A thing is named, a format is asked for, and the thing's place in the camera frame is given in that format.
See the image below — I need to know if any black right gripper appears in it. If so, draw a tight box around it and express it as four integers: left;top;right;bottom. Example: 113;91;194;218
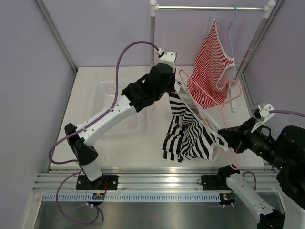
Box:
219;116;292;169

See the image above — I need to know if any black white striped tank top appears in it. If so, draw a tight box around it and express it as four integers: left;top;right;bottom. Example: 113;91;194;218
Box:
162;87;230;162

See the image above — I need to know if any pink wire hanger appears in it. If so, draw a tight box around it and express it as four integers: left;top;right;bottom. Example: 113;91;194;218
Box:
179;69;242;170

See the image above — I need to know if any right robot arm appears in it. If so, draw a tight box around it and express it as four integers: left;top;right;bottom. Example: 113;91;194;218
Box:
216;118;305;229

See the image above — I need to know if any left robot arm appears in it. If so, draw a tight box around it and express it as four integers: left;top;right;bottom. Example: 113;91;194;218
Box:
64;62;176;190

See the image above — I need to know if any red white striped tank top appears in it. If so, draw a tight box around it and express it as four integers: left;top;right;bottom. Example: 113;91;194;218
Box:
186;19;235;109

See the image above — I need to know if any white plastic basket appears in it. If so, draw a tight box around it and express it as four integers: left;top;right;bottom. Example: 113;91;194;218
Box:
91;80;140;136

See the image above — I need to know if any white metal clothes rack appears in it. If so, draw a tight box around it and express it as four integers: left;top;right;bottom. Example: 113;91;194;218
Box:
145;0;277;112

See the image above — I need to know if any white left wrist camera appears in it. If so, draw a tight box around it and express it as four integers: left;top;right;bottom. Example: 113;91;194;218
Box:
156;48;177;70

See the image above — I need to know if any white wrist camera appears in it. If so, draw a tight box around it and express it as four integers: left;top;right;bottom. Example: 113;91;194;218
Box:
251;102;274;133
156;48;177;70

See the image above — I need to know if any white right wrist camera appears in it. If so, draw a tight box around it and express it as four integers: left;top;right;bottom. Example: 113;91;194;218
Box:
251;102;274;133

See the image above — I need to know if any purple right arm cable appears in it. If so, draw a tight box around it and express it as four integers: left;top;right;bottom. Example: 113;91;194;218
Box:
268;109;305;118

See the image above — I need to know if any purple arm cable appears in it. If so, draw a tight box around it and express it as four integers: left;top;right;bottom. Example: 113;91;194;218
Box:
268;109;305;118
49;41;161;225

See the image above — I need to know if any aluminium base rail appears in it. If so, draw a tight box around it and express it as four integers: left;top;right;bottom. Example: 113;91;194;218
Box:
32;163;280;193

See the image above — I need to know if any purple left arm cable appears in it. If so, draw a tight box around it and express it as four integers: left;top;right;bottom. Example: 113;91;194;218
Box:
49;41;161;225

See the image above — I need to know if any blue wire hanger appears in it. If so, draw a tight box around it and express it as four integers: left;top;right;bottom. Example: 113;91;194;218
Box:
208;4;238;79

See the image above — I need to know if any left aluminium frame post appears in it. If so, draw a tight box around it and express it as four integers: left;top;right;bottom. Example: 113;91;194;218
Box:
34;0;78;75

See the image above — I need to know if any aluminium frame post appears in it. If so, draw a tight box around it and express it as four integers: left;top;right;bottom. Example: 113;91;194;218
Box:
34;0;78;75
239;0;286;109

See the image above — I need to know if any right aluminium frame post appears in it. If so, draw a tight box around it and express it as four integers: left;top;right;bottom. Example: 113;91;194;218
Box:
239;0;286;109

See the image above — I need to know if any white slotted cable duct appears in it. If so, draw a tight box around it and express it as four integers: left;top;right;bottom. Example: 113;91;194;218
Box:
42;192;220;202

